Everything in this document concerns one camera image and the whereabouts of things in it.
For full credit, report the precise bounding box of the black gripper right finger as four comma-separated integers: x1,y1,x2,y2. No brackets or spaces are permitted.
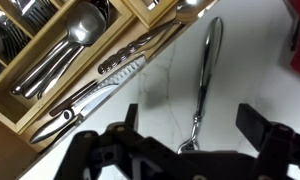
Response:
235,102,300,180

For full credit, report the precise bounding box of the large steel serving spoon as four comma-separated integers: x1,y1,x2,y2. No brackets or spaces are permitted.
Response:
10,1,108,97
22,0,112,100

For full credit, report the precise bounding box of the small steel spoon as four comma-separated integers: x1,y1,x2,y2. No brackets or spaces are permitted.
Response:
145,0,162,10

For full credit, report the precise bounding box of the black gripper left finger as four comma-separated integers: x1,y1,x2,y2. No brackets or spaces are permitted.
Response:
53,102,198,180

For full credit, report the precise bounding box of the twisted handle steel ladle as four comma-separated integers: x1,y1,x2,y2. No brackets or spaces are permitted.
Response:
97,0,208,75

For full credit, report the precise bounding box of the teardrop handle steel fork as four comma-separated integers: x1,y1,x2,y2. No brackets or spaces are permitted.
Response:
176,16,224,155

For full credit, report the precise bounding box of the large wooden cutlery tray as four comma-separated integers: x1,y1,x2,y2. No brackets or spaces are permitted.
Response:
0,0,138,135

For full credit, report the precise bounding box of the dimpled blade santoku knife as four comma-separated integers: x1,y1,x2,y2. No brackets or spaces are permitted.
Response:
48,54,148,118

